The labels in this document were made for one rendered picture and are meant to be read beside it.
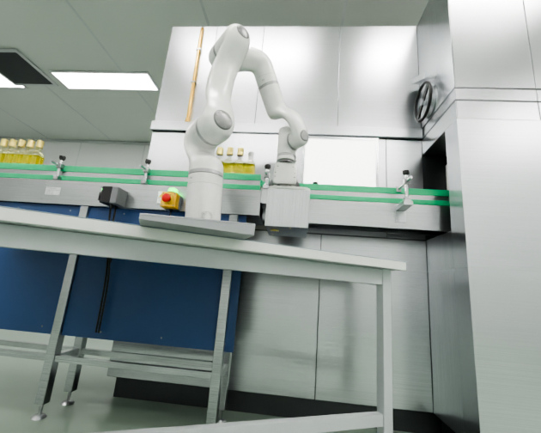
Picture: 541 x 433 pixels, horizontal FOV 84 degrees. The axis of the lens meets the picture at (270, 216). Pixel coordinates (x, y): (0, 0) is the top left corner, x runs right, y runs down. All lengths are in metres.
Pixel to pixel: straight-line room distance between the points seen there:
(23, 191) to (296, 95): 1.57
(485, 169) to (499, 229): 0.26
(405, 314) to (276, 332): 0.66
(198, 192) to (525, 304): 1.29
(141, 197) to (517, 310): 1.65
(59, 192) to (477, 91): 2.04
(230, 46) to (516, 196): 1.29
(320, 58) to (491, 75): 0.95
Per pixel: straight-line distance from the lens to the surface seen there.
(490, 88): 1.80
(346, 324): 1.67
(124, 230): 0.94
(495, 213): 1.55
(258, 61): 1.42
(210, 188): 1.03
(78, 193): 1.76
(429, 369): 1.80
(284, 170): 1.30
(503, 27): 2.04
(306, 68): 2.14
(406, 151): 1.93
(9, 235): 1.04
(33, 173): 1.99
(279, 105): 1.37
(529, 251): 1.58
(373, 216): 1.52
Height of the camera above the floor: 0.60
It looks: 14 degrees up
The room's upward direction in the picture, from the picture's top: 5 degrees clockwise
